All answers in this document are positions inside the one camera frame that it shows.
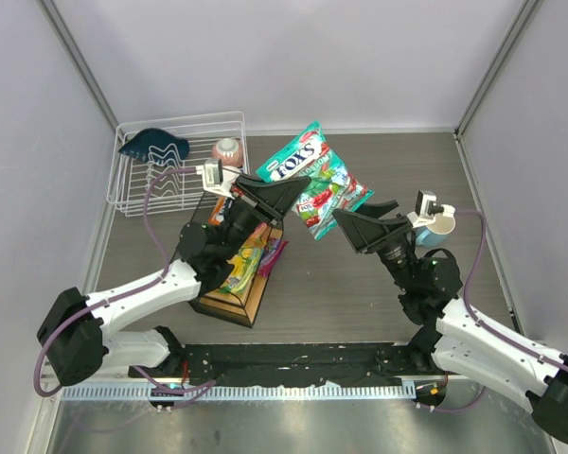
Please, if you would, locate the orange Fox's fruits candy bag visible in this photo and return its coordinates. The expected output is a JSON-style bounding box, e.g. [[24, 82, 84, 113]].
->
[[208, 197, 233, 225]]

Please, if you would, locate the purple Fox's berries candy bag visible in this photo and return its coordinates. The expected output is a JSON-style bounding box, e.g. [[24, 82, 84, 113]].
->
[[257, 237, 288, 278]]

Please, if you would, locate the teal Fox's candy bag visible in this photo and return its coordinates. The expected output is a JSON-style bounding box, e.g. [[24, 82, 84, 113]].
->
[[257, 121, 374, 240]]

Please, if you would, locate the green Fox's candy bag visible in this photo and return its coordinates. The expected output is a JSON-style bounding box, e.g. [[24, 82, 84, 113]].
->
[[219, 223, 269, 297]]

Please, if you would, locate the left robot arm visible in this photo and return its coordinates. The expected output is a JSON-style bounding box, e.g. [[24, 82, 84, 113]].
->
[[33, 165, 311, 397]]

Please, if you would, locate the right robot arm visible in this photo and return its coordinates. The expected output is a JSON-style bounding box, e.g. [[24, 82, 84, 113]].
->
[[333, 191, 568, 445]]

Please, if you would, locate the light blue mug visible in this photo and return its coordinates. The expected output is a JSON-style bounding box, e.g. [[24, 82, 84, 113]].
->
[[416, 214, 456, 248]]

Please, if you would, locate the pink ceramic bowl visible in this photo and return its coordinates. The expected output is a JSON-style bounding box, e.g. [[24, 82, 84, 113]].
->
[[211, 138, 244, 167]]

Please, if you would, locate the dark blue plate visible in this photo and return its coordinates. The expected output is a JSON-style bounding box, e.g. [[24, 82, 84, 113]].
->
[[117, 128, 190, 163]]

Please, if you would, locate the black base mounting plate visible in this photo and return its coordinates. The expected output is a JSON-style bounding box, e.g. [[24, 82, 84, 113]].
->
[[147, 342, 443, 388]]

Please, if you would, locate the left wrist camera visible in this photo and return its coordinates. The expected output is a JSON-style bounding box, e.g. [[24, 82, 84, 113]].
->
[[195, 158, 237, 198]]

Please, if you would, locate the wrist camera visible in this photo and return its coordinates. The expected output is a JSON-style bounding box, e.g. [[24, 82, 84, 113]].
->
[[407, 190, 455, 229], [195, 158, 237, 198]]

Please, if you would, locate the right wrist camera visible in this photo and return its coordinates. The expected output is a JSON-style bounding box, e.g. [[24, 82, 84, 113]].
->
[[407, 190, 455, 229]]

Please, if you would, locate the black wire wooden shelf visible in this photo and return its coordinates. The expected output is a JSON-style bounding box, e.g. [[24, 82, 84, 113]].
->
[[176, 196, 284, 328]]

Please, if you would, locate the white wire dish rack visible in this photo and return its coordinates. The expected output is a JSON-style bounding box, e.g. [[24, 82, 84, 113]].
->
[[106, 111, 250, 217]]

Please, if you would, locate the white slotted cable duct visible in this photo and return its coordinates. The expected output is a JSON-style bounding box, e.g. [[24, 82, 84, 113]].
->
[[61, 380, 416, 402]]

